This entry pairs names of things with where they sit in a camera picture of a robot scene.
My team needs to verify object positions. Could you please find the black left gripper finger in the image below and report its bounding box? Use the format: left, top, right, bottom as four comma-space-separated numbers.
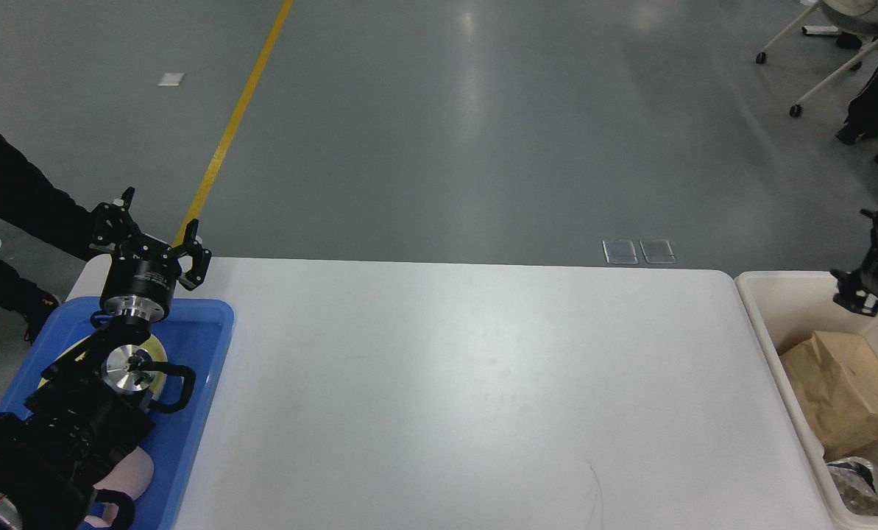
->
90, 187, 149, 258
167, 218, 212, 291

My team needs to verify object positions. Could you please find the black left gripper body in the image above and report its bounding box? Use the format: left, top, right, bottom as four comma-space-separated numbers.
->
99, 247, 182, 323

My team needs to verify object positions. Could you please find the yellow plate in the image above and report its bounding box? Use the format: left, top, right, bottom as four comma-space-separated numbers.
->
24, 329, 183, 417

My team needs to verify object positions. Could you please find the brown paper bag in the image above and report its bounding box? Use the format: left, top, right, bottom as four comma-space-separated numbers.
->
779, 330, 878, 460

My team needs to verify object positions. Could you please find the pink mug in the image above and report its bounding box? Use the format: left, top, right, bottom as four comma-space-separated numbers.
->
85, 447, 154, 528

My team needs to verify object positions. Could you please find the aluminium foil sheet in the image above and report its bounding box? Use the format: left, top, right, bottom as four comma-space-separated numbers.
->
826, 456, 878, 516

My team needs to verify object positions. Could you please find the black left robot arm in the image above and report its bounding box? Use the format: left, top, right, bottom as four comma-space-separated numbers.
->
0, 188, 212, 529

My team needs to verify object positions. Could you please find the person in black clothes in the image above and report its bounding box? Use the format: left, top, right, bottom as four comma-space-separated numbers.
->
0, 133, 99, 345

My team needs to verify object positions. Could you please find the beige plastic bin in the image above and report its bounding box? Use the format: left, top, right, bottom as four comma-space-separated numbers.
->
735, 271, 878, 529

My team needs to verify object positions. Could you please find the blue plastic tray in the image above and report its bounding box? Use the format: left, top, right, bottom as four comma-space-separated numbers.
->
0, 297, 235, 530

